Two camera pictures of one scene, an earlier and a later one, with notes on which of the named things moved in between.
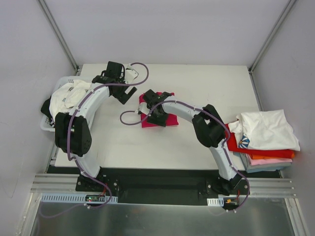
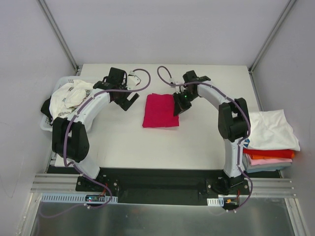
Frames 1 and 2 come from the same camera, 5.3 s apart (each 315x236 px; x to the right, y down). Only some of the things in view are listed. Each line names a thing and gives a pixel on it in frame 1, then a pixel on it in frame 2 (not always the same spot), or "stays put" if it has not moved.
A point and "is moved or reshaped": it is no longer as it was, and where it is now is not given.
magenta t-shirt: [172, 119] is moved or reshaped
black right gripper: [159, 118] to [181, 101]
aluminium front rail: [55, 183] stays put
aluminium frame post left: [44, 8] stays put
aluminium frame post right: [271, 36] stays put
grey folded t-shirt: [252, 168] stays put
